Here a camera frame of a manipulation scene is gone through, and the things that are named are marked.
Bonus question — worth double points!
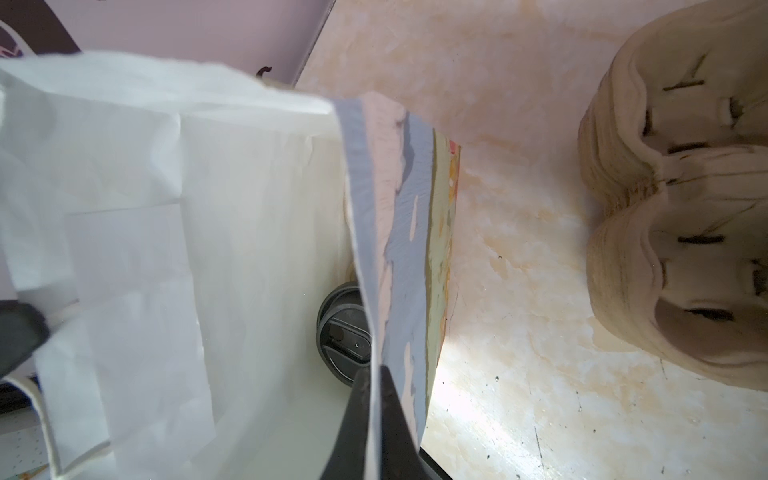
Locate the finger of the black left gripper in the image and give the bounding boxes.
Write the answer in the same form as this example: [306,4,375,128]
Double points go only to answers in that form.
[0,300,50,377]

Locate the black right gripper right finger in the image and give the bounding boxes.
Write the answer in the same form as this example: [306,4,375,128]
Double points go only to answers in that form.
[380,366,429,480]

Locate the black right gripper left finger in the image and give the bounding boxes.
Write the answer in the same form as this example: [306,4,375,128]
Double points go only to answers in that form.
[320,368,371,480]

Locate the black cup lid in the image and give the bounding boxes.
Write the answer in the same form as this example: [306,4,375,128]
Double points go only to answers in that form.
[315,281,373,386]

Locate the white paper takeout bag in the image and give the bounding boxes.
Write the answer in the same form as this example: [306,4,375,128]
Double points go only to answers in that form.
[1,52,461,479]

